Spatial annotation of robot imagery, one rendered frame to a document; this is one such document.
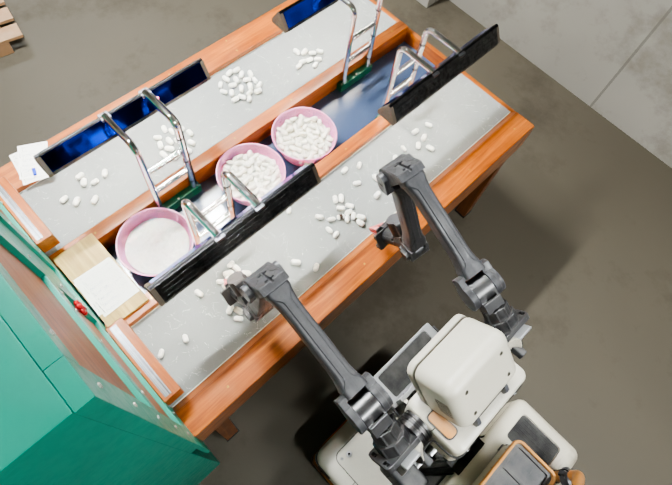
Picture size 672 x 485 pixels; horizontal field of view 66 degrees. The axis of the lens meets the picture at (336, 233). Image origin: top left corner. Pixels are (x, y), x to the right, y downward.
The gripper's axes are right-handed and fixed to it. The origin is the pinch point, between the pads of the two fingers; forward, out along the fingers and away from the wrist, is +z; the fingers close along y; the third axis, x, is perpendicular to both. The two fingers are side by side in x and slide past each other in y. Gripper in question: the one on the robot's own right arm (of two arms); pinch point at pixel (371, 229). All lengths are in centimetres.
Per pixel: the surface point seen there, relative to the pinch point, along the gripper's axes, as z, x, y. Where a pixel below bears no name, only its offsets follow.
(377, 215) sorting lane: 8.2, 2.8, -9.8
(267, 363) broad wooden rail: -4, 10, 58
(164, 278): -3, -36, 68
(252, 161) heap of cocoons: 45, -30, 10
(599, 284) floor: -13, 118, -108
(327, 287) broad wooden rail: 0.3, 6.7, 25.7
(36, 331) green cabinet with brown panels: -66, -71, 91
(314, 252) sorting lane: 12.1, -0.4, 19.0
